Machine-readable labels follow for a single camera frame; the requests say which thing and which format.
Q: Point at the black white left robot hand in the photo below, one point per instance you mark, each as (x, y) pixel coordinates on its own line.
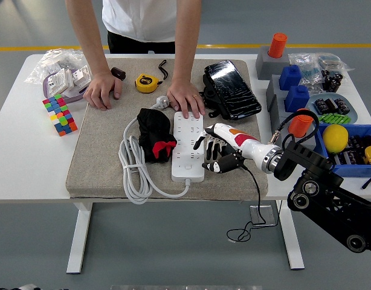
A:
(16, 287)

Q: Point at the person's right hand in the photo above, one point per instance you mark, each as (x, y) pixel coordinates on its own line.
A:
(101, 89)

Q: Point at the person's left hand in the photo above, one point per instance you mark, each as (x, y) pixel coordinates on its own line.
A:
(185, 95)

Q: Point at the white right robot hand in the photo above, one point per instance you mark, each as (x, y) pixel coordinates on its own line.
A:
(243, 142)

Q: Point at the dark brown capacitor cylinder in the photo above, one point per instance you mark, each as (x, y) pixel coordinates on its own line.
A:
(119, 73)

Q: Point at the person's right forearm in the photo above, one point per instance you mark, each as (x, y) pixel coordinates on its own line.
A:
(87, 39)

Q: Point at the person's left forearm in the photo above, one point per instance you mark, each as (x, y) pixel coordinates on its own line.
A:
(187, 45)

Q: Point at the black phone holder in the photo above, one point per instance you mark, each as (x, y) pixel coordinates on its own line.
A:
(212, 102)

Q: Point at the black cloth with red trim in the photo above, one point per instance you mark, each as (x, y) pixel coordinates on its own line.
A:
(152, 127)

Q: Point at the colourful cube puzzle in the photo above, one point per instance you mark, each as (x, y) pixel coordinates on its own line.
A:
(60, 114)

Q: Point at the grey-brown mat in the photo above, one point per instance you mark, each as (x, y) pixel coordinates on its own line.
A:
(113, 136)

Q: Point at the clear plastic bag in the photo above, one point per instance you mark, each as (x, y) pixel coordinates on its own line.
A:
(52, 60)

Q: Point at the orange cylinder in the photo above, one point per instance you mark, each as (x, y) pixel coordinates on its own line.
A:
(278, 45)
(298, 127)

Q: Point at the blue block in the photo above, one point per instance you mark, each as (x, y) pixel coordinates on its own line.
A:
(289, 78)
(295, 99)

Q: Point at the silver floor plate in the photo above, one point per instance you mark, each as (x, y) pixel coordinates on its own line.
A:
(264, 216)

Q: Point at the white table leg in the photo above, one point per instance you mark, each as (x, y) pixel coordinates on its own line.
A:
(291, 247)
(79, 241)

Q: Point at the person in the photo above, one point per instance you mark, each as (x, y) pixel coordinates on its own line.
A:
(143, 21)

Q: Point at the yellow lemon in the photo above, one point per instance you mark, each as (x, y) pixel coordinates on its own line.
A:
(335, 139)

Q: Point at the clear bag of resistors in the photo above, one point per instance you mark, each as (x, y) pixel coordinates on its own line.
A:
(306, 72)

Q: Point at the black capacitor group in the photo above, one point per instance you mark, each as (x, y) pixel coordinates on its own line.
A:
(330, 105)

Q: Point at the green connector pile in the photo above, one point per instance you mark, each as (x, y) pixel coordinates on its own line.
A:
(336, 118)

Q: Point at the black capacitor cluster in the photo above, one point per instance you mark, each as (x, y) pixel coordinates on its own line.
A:
(332, 81)

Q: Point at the blue plastic bin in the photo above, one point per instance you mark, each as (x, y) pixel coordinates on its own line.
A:
(351, 170)

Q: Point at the light blue tray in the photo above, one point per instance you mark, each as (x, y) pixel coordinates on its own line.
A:
(353, 116)

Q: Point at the dark capacitor pile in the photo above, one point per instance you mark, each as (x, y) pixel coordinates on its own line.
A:
(356, 151)

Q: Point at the clear bag of blue parts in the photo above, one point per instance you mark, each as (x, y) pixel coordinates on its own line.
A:
(330, 62)

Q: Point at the white wall socket plate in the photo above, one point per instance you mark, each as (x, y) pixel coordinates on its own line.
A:
(79, 77)
(59, 81)

